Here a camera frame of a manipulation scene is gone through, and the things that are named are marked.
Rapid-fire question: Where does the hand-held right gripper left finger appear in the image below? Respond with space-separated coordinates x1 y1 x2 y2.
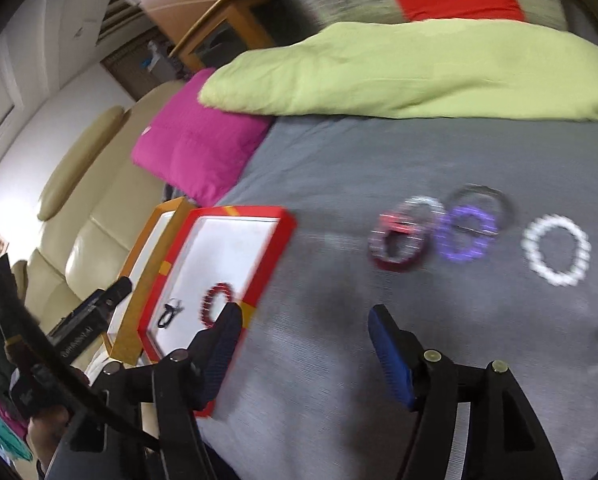
54 302 245 480

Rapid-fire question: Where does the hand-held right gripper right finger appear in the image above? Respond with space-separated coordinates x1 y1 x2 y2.
368 304 565 480

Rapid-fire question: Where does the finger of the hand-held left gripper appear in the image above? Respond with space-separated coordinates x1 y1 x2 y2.
96 277 134 311

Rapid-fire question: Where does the red bead bracelet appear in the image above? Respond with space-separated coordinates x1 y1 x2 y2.
199 282 236 328

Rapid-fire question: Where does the dark red bracelet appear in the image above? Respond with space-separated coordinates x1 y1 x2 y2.
368 212 432 273

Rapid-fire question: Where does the red jewelry box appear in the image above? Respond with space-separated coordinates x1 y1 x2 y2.
138 204 298 418

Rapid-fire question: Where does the white bead bracelet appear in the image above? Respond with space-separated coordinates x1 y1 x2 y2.
522 214 592 288

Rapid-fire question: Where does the black bangle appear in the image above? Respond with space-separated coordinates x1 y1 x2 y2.
446 184 515 233

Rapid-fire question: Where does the person's left hand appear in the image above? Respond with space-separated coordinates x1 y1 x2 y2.
26 405 72 476

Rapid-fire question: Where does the orange box lid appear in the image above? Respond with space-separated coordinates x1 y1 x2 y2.
101 197 200 363

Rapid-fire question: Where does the beige sofa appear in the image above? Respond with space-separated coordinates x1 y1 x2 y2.
9 80 190 376

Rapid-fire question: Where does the teal cloth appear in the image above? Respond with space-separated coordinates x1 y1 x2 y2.
0 392 34 463

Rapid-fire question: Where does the magenta pillow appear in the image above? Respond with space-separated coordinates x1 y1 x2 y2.
130 67 275 208

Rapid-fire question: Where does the grey bed sheet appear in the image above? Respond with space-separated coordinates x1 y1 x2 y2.
194 110 598 480

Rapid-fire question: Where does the brown slatted window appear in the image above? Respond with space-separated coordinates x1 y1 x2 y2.
101 35 180 101

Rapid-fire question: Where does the green blanket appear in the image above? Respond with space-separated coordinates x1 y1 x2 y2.
199 17 598 126

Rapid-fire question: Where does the small black ring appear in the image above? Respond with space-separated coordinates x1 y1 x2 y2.
160 299 184 330

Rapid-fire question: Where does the purple bead bracelet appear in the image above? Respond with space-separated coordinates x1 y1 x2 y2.
436 205 497 263

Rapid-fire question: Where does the pink clear bead bracelet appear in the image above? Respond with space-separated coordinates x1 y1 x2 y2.
389 196 447 241

